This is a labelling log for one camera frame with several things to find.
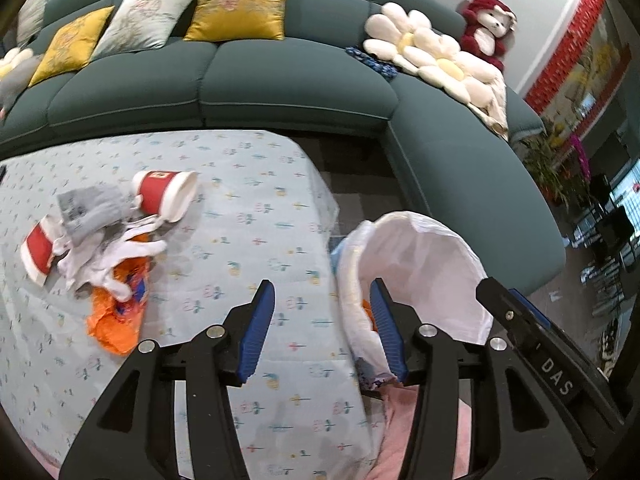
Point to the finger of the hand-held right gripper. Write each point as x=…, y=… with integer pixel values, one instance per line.
x=505, y=310

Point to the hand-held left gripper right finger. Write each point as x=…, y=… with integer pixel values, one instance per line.
x=387, y=332

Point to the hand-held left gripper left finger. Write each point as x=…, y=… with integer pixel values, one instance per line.
x=257, y=332

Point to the bin with white plastic bag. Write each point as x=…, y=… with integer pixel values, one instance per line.
x=425, y=260

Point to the red and white paper cup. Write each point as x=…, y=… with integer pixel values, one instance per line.
x=162, y=195

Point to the orange wrapper piece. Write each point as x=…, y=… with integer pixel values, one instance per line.
x=367, y=312

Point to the pink mat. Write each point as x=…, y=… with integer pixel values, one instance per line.
x=400, y=435

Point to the black chair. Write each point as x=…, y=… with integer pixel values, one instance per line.
x=612, y=225

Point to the orange plastic wrapper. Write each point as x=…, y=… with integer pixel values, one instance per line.
x=117, y=325

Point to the green potted plant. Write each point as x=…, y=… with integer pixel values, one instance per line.
x=547, y=165

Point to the pink orchid flowers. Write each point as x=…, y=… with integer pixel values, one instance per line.
x=582, y=160

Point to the beige blanket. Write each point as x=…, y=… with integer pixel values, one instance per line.
x=492, y=110

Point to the grey crumpled wrapper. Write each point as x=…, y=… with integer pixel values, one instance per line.
x=92, y=210

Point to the flattened red paper cup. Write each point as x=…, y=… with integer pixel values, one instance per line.
x=37, y=252

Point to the dark green sofa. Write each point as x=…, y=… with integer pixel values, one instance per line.
x=300, y=70

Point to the blue knitted cloth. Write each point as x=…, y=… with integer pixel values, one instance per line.
x=372, y=62

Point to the red teddy bear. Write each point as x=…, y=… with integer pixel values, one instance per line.
x=487, y=30

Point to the large yellow embroidered cushion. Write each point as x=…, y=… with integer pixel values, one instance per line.
x=237, y=5

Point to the grey embroidered cushion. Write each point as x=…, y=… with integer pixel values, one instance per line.
x=145, y=22

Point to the grey plush toy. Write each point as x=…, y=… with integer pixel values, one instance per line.
x=17, y=90

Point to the small yellow embroidered cushion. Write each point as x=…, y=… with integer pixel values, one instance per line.
x=70, y=45

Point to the small white flower cushion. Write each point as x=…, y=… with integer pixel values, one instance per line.
x=12, y=60

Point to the white plush pillow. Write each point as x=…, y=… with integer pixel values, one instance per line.
x=32, y=10

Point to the red wall banner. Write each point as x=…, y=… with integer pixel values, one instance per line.
x=565, y=45

